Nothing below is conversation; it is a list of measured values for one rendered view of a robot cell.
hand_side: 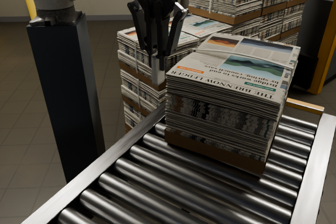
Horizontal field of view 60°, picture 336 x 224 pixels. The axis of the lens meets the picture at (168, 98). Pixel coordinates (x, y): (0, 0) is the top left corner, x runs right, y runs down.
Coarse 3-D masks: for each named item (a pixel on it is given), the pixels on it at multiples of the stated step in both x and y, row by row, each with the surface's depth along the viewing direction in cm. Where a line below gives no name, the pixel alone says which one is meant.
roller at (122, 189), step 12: (108, 180) 74; (120, 180) 74; (108, 192) 73; (120, 192) 72; (132, 192) 71; (144, 192) 71; (132, 204) 70; (144, 204) 68; (156, 204) 68; (168, 204) 68; (156, 216) 67; (168, 216) 66; (180, 216) 65; (192, 216) 65
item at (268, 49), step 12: (216, 36) 97; (228, 36) 97; (240, 36) 97; (216, 48) 89; (228, 48) 89; (240, 48) 89; (252, 48) 89; (264, 48) 88; (276, 48) 89; (288, 48) 89; (288, 60) 81
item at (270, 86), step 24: (168, 72) 74; (192, 72) 74; (216, 72) 74; (240, 72) 74; (264, 72) 75; (288, 72) 75; (168, 96) 77; (192, 96) 73; (216, 96) 70; (240, 96) 67; (264, 96) 65; (168, 120) 82; (192, 120) 78; (216, 120) 74; (240, 120) 71; (264, 120) 68; (216, 144) 78; (240, 144) 74; (264, 144) 71
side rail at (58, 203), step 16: (160, 112) 100; (144, 128) 92; (128, 144) 86; (96, 160) 80; (112, 160) 80; (80, 176) 75; (96, 176) 75; (64, 192) 71; (80, 192) 71; (48, 208) 67; (64, 208) 67; (80, 208) 72
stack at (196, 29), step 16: (192, 16) 188; (272, 16) 198; (128, 32) 162; (192, 32) 162; (208, 32) 162; (224, 32) 169; (240, 32) 180; (256, 32) 193; (272, 32) 206; (128, 48) 161; (176, 48) 148; (128, 64) 166; (144, 64) 153; (128, 80) 173; (128, 96) 179; (144, 96) 165; (160, 96) 154; (128, 112) 188
